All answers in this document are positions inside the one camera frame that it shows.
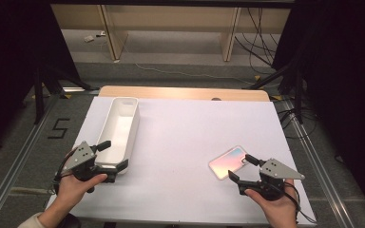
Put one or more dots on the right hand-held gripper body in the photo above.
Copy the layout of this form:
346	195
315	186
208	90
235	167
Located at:
277	171

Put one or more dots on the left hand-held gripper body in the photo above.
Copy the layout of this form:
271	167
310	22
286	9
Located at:
80	155

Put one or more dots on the iridescent phone case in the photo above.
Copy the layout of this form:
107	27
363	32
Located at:
226	163

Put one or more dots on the white plastic bin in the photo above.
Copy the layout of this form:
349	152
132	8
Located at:
120	126

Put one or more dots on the person's left hand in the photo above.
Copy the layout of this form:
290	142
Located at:
72	190

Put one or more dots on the person's right hand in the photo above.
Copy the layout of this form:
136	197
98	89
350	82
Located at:
278	212

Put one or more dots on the white table sheet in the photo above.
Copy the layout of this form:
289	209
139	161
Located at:
177	142

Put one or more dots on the dark rounded object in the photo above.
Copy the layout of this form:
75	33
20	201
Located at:
71	221

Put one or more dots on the black metal stand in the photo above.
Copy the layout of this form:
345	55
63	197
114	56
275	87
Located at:
38	95
298	95

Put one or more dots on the wooden table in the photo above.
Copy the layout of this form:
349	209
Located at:
177	92

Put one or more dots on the small white floor object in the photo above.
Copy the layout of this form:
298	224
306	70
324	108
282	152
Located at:
88	38

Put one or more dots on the small dark floor object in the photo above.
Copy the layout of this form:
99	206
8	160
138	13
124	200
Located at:
101	33

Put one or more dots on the black curtain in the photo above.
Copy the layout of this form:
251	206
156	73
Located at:
345	79
12	47

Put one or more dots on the beige wooden shelf unit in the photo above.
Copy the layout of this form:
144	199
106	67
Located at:
171	17

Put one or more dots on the metal floor rail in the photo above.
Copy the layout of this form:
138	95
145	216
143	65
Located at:
316	167
15	164

